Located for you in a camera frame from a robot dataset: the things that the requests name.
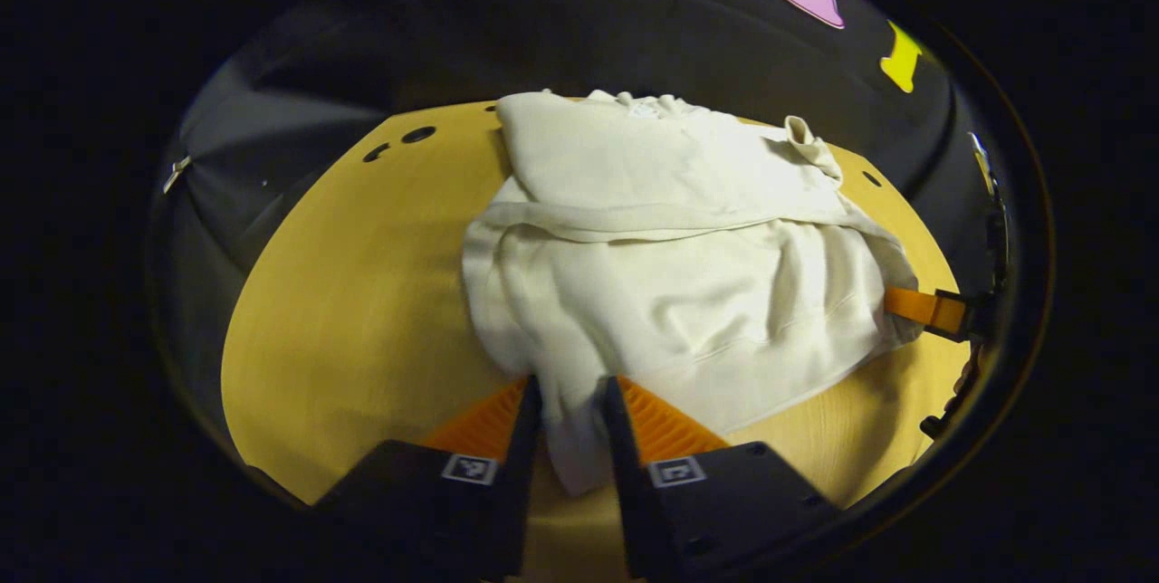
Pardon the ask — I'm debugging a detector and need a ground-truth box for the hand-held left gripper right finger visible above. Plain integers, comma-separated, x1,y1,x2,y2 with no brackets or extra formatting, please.
602,375,838,583

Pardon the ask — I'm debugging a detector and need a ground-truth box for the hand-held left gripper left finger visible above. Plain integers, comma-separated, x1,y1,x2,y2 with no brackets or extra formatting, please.
312,375,544,583

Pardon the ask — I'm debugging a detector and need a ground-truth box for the cream white sweatshirt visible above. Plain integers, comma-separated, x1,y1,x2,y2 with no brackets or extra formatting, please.
462,90,926,498

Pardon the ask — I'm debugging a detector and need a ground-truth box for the black backdrop cloth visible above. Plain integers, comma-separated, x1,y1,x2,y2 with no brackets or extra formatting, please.
149,0,1006,439

